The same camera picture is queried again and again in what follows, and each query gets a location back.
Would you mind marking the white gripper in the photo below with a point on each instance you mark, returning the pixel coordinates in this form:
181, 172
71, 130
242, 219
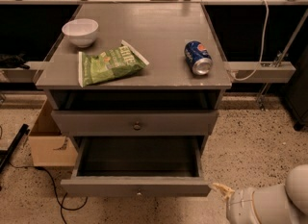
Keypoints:
240, 206

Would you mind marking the grey drawer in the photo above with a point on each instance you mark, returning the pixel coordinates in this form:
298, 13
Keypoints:
138, 166
132, 123

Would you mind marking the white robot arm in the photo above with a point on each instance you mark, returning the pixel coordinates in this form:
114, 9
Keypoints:
279, 204

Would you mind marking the grey drawer cabinet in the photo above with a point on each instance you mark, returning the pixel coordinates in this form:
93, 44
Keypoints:
160, 32

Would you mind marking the grey top drawer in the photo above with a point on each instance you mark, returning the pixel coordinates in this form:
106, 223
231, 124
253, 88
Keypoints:
132, 123

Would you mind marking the blue soda can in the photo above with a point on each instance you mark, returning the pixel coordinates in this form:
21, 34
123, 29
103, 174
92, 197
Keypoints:
198, 58

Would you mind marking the green chip bag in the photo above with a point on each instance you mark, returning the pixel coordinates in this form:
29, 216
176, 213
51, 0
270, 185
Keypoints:
110, 65

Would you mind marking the cardboard box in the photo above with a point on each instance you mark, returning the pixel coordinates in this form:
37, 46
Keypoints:
48, 146

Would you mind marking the white ceramic bowl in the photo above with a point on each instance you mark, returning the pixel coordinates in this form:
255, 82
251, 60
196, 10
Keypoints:
81, 32

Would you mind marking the black bar on floor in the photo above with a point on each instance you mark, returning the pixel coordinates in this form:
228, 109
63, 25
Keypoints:
6, 154

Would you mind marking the black object on rail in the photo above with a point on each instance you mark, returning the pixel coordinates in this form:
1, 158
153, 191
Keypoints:
12, 61

